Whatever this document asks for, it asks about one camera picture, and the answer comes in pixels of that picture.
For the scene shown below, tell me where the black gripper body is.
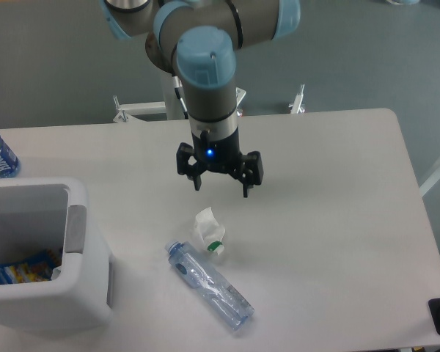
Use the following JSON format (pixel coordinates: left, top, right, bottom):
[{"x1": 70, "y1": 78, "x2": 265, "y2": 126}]
[{"x1": 191, "y1": 128, "x2": 243, "y2": 174}]

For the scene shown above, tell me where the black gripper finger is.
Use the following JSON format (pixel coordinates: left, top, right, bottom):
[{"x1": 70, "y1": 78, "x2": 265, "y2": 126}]
[
  {"x1": 176, "y1": 142, "x2": 205, "y2": 191},
  {"x1": 231, "y1": 151, "x2": 264, "y2": 198}
]

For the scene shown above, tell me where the white paper wrapper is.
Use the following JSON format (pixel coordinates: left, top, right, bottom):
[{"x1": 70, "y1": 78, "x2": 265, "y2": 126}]
[{"x1": 191, "y1": 207, "x2": 226, "y2": 256}]

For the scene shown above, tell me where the clear crushed plastic bottle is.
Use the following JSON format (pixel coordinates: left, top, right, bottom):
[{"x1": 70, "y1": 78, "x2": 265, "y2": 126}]
[{"x1": 165, "y1": 240, "x2": 254, "y2": 331}]

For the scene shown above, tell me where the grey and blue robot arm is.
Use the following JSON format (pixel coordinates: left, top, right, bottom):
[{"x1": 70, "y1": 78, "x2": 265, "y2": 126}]
[{"x1": 100, "y1": 1, "x2": 301, "y2": 194}]

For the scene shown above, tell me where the white trash can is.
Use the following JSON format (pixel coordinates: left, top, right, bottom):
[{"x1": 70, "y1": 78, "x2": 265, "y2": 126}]
[{"x1": 0, "y1": 177, "x2": 113, "y2": 330}]

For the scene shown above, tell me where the colourful snack wrapper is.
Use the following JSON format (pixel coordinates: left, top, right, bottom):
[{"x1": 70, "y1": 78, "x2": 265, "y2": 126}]
[{"x1": 0, "y1": 249, "x2": 62, "y2": 285}]

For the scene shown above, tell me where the black cable on pedestal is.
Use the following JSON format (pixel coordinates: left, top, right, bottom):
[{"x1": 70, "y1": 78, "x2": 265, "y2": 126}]
[{"x1": 172, "y1": 75, "x2": 191, "y2": 120}]

